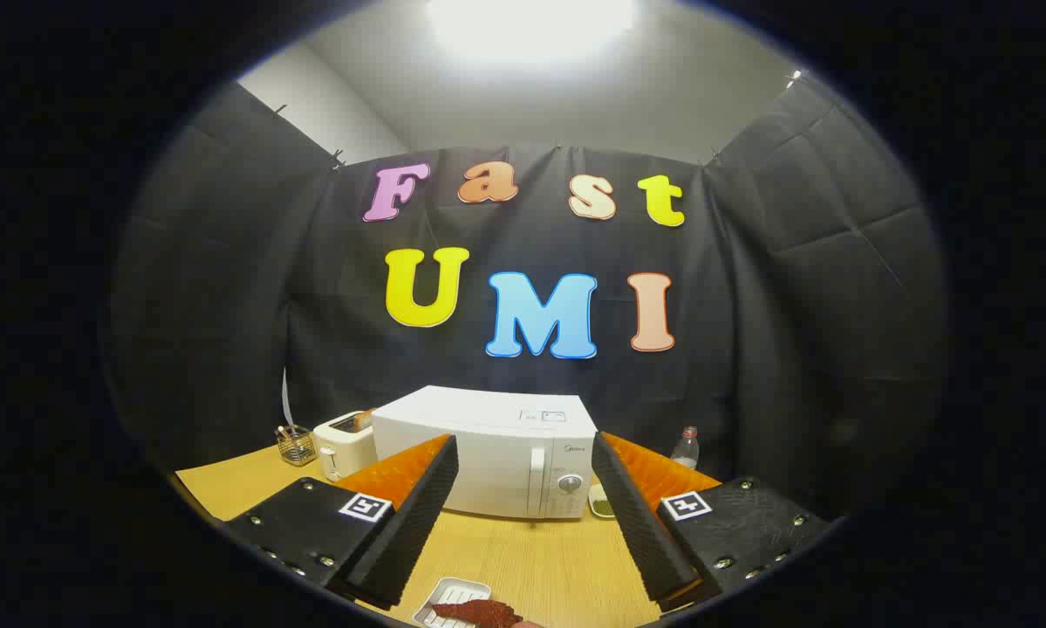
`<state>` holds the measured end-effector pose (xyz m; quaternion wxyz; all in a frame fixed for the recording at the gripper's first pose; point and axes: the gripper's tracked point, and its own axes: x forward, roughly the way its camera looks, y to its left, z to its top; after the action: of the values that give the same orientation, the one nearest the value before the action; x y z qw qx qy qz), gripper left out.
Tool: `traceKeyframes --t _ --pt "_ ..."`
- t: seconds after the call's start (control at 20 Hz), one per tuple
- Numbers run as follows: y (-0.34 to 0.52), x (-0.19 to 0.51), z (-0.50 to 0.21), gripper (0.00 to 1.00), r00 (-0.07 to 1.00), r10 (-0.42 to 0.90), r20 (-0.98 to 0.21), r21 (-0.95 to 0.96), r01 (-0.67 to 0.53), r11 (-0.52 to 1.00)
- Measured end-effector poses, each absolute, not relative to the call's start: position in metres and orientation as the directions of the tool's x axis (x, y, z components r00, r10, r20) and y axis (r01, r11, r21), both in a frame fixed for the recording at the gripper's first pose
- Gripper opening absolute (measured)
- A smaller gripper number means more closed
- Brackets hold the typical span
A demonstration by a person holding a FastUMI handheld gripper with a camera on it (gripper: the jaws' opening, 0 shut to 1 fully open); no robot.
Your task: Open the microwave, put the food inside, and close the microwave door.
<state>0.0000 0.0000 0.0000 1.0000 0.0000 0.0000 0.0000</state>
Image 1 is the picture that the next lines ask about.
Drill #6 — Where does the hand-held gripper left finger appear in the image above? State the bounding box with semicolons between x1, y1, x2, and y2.
223;433;460;611

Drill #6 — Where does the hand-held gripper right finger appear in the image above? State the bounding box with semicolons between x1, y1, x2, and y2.
591;431;831;613

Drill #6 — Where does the reddish brown meat slice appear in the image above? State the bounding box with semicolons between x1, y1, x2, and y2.
431;598;523;628

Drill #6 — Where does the white toaster oven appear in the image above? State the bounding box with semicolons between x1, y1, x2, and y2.
371;386;598;521

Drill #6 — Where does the white pop-up toaster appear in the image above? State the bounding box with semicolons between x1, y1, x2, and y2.
312;411;379;483

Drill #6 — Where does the small white slotted tray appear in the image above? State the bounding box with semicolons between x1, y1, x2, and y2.
412;577;493;628

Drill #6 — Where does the clear plastic bottle red cap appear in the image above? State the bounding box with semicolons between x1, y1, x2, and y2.
671;426;701;470

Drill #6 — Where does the bright ceiling light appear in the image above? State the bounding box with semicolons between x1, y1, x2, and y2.
425;0;637;66

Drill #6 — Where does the wire mesh utensil holder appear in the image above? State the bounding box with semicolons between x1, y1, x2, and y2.
276;425;317;467

